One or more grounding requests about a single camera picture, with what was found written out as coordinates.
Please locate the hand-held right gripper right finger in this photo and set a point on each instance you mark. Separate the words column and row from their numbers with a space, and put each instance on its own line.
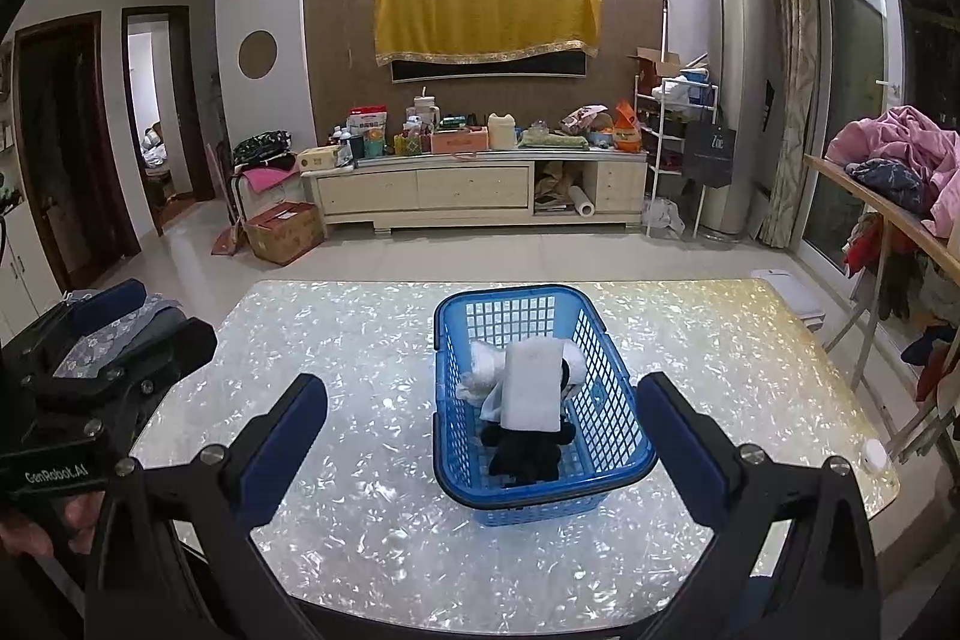
column 686, row 452

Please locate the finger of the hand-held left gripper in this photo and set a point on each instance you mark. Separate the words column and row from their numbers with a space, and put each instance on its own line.
column 112, row 296
column 176, row 344

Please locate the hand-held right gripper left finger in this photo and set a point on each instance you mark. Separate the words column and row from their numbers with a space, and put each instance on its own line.
column 281, row 452

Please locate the blue plastic basket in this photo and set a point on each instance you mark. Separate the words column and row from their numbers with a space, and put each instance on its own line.
column 604, row 400

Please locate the white textured towel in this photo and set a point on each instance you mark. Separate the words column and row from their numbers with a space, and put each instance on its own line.
column 534, row 392

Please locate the person's left hand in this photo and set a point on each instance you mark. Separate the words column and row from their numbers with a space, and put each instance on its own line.
column 71, row 516

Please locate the chair with grey cover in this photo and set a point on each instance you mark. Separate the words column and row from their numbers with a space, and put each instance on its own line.
column 159, row 314

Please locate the pink broom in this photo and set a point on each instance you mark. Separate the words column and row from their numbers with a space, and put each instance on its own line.
column 225, row 235

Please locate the white suitcase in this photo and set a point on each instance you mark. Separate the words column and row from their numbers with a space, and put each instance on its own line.
column 247, row 205

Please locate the dark wooden door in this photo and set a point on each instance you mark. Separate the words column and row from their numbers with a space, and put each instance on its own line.
column 67, row 145

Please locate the small white round object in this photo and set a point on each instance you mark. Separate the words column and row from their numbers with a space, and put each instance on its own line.
column 874, row 456

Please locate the open doorway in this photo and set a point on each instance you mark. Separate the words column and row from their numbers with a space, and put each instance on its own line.
column 161, row 115

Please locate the pink cloth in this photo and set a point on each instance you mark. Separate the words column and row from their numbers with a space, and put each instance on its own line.
column 262, row 177

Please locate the white flat floor device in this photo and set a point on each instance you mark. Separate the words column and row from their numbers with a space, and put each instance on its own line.
column 791, row 295

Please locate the dark floral bag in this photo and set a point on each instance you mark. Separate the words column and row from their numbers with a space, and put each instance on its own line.
column 261, row 147

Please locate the long beige box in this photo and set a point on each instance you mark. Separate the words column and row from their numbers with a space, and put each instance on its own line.
column 319, row 158

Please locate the white plastic bag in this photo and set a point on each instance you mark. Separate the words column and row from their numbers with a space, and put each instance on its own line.
column 664, row 216

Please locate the white paper roll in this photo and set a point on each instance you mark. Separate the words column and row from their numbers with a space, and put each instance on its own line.
column 581, row 201

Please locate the red and white bag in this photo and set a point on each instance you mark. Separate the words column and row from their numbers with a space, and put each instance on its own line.
column 367, row 130

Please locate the white shelf rack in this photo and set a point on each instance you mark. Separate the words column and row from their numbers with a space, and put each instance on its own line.
column 671, row 160

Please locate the black paper bag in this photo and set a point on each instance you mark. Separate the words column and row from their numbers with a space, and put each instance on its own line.
column 709, row 153

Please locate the wooden folding table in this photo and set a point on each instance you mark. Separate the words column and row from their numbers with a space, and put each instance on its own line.
column 885, row 216

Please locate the beige TV cabinet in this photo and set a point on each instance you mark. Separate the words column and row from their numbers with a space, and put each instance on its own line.
column 450, row 190

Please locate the orange bag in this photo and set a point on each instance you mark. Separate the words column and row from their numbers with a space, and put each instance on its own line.
column 626, row 134

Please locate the green cloth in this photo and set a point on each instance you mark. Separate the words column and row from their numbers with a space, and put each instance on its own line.
column 555, row 139

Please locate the white tumbler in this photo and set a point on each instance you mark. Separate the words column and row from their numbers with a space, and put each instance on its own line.
column 426, row 111

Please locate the pink box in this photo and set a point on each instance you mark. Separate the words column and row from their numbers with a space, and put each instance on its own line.
column 459, row 140

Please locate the standing air conditioner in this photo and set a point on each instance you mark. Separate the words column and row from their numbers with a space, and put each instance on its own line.
column 735, row 85

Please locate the pink clothes pile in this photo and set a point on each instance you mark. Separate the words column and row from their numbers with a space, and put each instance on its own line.
column 900, row 145

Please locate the open cardboard box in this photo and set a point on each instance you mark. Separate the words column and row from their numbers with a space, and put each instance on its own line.
column 656, row 61

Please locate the glass sliding door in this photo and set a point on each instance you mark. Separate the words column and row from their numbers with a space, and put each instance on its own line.
column 855, row 85

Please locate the patterned curtain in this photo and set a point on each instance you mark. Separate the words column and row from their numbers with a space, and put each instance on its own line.
column 787, row 48

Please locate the yellow cloth cover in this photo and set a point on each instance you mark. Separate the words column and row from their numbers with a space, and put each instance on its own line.
column 487, row 21

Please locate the plain round wall plate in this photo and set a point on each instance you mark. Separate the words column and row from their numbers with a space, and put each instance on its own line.
column 257, row 54

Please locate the wall television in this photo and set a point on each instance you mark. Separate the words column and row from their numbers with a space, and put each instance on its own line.
column 487, row 68

